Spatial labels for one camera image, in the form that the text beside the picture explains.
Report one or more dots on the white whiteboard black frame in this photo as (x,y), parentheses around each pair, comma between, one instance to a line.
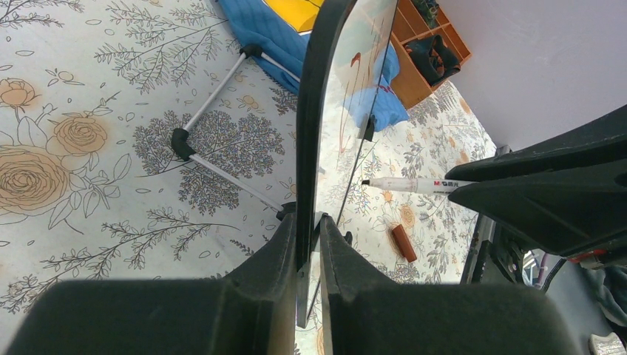
(338,85)

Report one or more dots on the white whiteboard marker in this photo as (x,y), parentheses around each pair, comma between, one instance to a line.
(421,185)

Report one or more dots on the dark patterned cloth roll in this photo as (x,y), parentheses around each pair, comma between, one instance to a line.
(427,8)

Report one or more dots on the orange compartment tray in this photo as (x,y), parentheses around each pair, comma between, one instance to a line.
(409,85)

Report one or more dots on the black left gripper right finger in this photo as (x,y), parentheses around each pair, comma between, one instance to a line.
(366,312)

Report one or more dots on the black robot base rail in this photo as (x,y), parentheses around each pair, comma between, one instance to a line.
(506,230)

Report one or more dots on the floral tablecloth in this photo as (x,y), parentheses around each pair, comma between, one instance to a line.
(90,189)

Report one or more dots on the blue Pikachu cloth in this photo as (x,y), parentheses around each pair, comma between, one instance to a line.
(282,29)

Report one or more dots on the red marker cap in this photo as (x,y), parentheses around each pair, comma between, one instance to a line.
(403,243)

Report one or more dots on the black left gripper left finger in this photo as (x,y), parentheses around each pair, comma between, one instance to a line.
(251,310)

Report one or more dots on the black orange cloth roll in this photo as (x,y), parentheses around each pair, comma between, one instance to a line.
(435,61)

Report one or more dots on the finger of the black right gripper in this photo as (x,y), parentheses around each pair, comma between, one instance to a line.
(600,141)
(567,212)

